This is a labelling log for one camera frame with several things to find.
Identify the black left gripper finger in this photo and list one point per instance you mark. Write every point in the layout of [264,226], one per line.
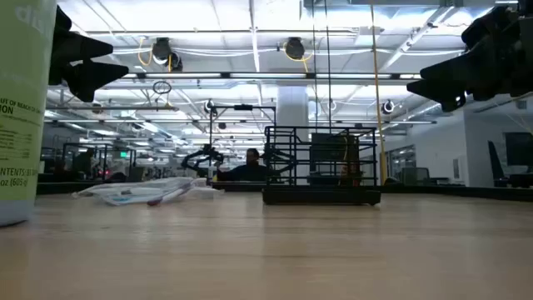
[96,77]
[79,48]

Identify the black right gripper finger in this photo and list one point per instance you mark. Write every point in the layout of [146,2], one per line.
[447,98]
[470,68]

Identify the purple white toothbrush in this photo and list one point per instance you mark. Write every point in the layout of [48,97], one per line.
[166,198]

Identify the black background robot arm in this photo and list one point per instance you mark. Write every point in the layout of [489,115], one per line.
[204,156]

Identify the gray mesh chair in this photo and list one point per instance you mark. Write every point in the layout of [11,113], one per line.
[416,176]

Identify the green wipes canister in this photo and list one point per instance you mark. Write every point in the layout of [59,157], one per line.
[25,125]

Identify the person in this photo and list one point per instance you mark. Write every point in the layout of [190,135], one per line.
[83,164]
[250,171]

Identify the dark monitor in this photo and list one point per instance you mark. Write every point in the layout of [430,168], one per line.
[520,150]

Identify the white pillar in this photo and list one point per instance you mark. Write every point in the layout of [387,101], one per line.
[291,108]

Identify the black background rig frame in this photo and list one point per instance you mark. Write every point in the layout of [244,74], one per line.
[100,145]
[243,107]

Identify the black metal table frame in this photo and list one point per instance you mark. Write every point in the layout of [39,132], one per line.
[458,191]

